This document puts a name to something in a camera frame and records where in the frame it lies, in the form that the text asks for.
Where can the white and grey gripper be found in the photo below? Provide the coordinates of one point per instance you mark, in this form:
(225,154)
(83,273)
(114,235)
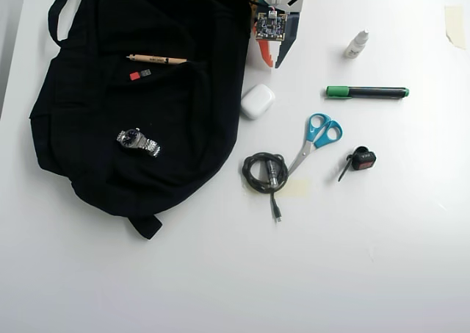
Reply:
(287,50)

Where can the red and black usb stick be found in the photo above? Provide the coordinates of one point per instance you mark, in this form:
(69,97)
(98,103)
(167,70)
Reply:
(136,75)

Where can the black fabric bag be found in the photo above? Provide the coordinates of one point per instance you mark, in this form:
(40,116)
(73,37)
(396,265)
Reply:
(147,109)

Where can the small white dropper bottle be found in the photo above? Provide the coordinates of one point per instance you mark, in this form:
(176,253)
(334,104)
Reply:
(355,46)

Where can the black marker with green cap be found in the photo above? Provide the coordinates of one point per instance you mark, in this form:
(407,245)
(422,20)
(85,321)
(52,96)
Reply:
(367,92)

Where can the brown kraft pen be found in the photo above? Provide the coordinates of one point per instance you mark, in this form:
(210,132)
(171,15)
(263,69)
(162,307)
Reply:
(158,59)

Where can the black red clip light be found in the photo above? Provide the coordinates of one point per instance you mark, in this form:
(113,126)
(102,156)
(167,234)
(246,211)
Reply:
(363,162)

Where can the small beige masking tape patch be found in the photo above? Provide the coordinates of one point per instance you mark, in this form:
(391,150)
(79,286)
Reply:
(299,189)

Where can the silver metal wristwatch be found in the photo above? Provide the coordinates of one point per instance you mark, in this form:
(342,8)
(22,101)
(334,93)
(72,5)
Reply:
(137,142)

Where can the long beige masking tape strip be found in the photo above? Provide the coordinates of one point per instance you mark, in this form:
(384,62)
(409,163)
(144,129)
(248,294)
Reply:
(455,24)

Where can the bare camera circuit board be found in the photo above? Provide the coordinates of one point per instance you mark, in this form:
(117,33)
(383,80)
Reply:
(271,26)

